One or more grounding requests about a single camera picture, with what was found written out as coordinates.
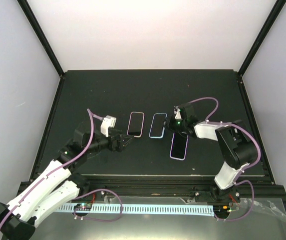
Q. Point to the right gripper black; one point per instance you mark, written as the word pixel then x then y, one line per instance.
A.
pixel 170 123

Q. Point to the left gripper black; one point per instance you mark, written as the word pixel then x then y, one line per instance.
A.
pixel 119 146

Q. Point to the light blue phone case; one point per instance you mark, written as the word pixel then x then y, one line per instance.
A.
pixel 150 132

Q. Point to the lavender phone case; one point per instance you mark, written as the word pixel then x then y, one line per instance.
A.
pixel 170 151

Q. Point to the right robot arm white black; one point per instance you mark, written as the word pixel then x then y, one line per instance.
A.
pixel 239 148

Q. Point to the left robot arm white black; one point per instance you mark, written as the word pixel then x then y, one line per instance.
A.
pixel 59 182

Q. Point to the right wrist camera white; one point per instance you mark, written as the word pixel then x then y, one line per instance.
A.
pixel 177 114

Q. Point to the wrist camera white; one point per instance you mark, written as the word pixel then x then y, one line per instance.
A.
pixel 177 114
pixel 108 122

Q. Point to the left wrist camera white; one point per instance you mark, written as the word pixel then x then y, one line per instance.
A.
pixel 108 122

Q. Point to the white slotted cable duct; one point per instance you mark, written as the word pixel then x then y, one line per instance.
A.
pixel 138 209

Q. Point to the right black frame post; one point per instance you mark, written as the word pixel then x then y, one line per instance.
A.
pixel 270 20

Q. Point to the black frame post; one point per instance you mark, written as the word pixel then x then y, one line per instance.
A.
pixel 28 12
pixel 270 20

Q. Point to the left black frame post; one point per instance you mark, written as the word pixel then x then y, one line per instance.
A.
pixel 28 12

